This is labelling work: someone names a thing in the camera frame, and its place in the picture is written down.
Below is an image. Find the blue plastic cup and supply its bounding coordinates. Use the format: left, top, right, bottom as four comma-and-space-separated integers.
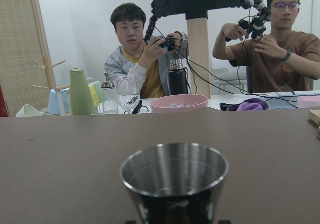
48, 88, 71, 115

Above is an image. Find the black water bottle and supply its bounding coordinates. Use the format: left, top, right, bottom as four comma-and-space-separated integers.
168, 59, 188, 95

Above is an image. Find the pink bowl with ice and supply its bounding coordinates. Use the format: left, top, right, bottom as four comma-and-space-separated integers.
150, 94, 209, 113

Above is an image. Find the purple cloth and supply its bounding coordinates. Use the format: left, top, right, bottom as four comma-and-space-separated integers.
227, 98, 269, 111

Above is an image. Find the pink plastic cup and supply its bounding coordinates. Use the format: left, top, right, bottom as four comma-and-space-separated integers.
297, 95, 320, 108

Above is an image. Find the man in brown shirt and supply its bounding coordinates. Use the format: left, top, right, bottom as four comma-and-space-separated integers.
212, 0, 320, 93

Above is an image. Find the wine glass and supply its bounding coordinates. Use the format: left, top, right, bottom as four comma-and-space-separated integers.
115, 76, 140, 114

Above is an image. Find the man in grey jacket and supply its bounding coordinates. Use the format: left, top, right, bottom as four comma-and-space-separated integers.
104, 3, 188, 98

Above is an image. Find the bamboo cutting board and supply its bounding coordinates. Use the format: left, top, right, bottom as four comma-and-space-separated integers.
308, 109, 320, 126

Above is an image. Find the light green bowl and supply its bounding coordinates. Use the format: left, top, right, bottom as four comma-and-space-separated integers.
16, 104, 42, 117

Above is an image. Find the green plastic cup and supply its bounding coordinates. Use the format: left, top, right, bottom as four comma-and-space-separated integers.
69, 68, 95, 115

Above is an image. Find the glass syrup dispenser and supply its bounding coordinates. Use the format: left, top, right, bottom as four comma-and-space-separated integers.
100, 71, 118, 114

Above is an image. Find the steel jigger measuring cup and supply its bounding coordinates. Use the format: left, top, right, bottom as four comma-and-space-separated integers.
120, 143, 229, 223

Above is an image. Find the wooden cup tree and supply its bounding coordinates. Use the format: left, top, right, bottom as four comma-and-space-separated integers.
31, 56, 94, 116

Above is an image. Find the yellow plastic cup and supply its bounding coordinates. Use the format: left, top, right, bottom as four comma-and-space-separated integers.
88, 81, 102, 107

